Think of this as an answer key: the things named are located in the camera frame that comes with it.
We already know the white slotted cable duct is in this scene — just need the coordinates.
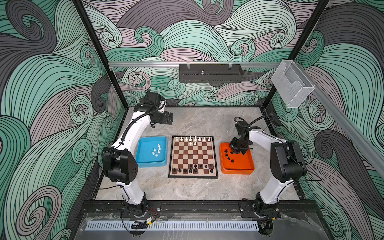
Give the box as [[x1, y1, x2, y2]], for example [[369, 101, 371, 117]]
[[85, 220, 259, 232]]

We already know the orange plastic tray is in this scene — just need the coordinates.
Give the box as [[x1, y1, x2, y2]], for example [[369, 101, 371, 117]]
[[219, 143, 255, 175]]

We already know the clear acrylic wall holder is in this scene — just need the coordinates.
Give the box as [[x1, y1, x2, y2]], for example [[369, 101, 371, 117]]
[[271, 60, 315, 108]]

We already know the black perforated wall shelf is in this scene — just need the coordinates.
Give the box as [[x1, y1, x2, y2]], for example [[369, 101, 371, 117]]
[[179, 65, 244, 86]]

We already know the blue plastic tray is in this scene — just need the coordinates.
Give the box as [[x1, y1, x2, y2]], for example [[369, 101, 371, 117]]
[[136, 136, 168, 168]]

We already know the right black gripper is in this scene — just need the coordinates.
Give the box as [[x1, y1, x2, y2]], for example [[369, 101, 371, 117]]
[[228, 136, 250, 155]]

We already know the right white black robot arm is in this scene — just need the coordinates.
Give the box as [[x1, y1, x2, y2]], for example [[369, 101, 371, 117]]
[[230, 114, 307, 215]]

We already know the folding chess board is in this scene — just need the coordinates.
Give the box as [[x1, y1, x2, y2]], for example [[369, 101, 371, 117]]
[[168, 136, 219, 179]]

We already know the aluminium wall rail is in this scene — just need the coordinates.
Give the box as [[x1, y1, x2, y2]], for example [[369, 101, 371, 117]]
[[108, 61, 280, 69]]

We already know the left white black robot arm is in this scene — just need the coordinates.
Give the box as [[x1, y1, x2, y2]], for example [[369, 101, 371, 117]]
[[101, 91, 173, 213]]

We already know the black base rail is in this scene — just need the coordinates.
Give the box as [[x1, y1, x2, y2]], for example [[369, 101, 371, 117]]
[[82, 200, 319, 214]]

